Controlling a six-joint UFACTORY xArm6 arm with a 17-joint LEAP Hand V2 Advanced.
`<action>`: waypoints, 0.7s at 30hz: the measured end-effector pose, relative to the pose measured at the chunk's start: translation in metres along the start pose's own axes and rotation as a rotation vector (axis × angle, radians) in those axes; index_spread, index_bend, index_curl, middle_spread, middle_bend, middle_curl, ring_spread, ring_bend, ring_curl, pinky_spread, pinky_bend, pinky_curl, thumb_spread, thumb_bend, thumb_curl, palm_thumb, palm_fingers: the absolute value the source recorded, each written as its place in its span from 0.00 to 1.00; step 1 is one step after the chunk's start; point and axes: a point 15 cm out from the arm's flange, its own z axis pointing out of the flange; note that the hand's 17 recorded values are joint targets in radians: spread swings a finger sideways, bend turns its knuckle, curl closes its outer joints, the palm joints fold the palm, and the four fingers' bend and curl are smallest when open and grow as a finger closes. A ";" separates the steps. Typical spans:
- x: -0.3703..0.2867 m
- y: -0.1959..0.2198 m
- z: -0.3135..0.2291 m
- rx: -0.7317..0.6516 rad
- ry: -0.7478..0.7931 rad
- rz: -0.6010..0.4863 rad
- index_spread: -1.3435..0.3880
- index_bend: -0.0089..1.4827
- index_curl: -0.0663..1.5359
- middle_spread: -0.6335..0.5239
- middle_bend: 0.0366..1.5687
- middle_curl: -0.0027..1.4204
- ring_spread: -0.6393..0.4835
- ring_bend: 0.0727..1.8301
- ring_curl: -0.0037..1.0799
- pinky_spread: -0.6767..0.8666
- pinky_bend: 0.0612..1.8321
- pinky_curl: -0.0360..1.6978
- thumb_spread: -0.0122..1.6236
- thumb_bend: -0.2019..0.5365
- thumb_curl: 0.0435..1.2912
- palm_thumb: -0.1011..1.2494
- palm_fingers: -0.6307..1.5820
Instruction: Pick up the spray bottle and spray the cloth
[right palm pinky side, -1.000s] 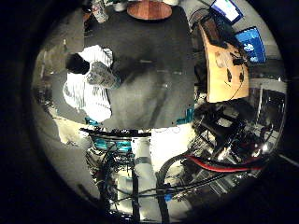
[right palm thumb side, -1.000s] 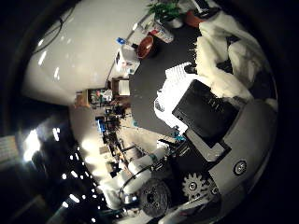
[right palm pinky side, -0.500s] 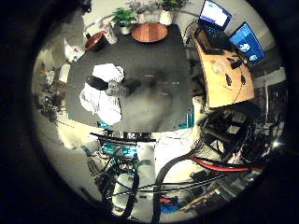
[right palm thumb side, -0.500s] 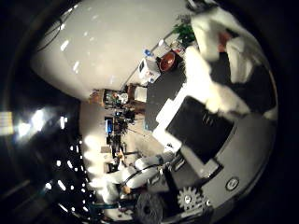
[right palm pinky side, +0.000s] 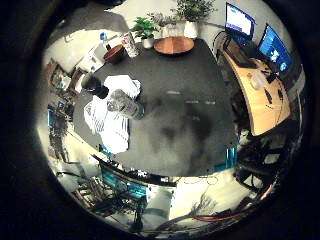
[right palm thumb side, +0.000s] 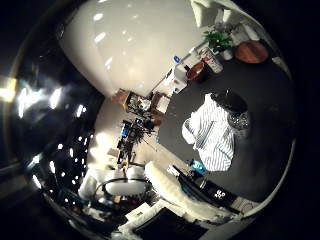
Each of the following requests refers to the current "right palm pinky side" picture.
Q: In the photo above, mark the white striped cloth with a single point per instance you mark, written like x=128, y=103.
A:
x=111, y=130

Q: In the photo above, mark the round wooden tray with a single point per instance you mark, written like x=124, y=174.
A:
x=173, y=45

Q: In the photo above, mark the brown bowl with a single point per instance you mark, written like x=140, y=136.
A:
x=114, y=54

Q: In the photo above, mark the patterned printed can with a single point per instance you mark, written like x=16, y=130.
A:
x=131, y=45

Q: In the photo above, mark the green leafy plant white pot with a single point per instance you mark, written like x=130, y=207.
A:
x=145, y=29

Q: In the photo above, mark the grey dried plant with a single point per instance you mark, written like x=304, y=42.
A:
x=163, y=22

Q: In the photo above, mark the black keyboard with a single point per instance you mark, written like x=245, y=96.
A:
x=240, y=55

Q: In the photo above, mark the light wooden desk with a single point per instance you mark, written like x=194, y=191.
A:
x=263, y=100

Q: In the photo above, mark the tall plant white pot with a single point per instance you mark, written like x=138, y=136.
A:
x=193, y=15

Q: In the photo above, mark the black office chair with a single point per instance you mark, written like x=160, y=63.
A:
x=263, y=160

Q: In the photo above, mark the black remote control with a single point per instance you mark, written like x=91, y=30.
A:
x=268, y=95

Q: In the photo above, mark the blue lit computer monitor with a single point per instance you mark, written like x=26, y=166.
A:
x=274, y=50

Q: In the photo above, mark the teal table frame piece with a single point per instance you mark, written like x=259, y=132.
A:
x=230, y=158

